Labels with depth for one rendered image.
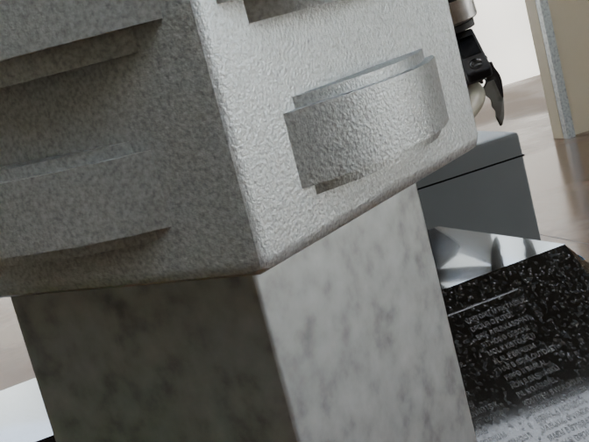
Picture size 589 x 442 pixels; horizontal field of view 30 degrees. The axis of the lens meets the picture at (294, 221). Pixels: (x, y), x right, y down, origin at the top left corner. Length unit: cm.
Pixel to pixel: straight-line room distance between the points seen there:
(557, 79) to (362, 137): 693
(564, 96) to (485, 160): 484
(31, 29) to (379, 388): 29
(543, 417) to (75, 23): 105
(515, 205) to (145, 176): 224
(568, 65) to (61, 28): 713
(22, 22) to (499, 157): 224
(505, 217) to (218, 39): 225
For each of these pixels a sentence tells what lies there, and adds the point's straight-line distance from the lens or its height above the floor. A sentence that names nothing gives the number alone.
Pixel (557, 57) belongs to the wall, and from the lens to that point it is 748.
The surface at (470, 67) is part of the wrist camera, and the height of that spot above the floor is 109.
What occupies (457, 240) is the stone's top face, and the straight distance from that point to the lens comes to 178.
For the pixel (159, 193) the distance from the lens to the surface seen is 53.
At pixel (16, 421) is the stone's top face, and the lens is 148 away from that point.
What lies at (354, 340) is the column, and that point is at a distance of 63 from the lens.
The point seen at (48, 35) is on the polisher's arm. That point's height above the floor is 128.
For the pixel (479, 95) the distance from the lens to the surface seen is 203.
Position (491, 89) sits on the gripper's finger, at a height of 103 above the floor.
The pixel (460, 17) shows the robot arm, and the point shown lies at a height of 118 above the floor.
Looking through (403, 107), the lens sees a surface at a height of 120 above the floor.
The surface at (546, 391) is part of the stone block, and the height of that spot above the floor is 71.
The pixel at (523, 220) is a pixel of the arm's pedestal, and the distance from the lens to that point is 275.
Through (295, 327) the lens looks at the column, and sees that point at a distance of 59.
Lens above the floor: 127
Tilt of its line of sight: 11 degrees down
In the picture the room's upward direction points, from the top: 15 degrees counter-clockwise
